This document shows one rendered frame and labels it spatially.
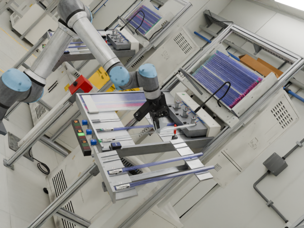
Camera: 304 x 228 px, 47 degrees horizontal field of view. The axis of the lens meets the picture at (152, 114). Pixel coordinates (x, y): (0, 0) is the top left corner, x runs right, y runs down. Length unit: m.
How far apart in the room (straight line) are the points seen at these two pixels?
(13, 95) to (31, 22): 4.88
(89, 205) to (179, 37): 1.90
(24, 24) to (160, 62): 3.45
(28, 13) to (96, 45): 4.95
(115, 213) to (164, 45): 2.05
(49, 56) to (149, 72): 0.47
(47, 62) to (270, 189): 2.53
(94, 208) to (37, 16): 4.65
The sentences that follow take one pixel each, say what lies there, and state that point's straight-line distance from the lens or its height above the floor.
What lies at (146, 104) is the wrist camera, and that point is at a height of 1.08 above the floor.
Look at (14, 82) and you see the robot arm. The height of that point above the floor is 0.76.
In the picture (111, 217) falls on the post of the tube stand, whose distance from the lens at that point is 1.78.
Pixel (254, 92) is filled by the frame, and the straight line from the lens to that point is 2.15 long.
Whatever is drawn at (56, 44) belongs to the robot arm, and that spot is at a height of 0.97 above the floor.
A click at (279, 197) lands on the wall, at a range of 3.51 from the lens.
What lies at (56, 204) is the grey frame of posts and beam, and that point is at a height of 0.34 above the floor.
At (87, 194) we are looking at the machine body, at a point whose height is 0.36.
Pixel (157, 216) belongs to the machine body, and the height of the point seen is 0.57.
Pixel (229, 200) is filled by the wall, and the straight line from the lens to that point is 3.69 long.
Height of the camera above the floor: 1.19
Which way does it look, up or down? 4 degrees down
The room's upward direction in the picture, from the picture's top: 46 degrees clockwise
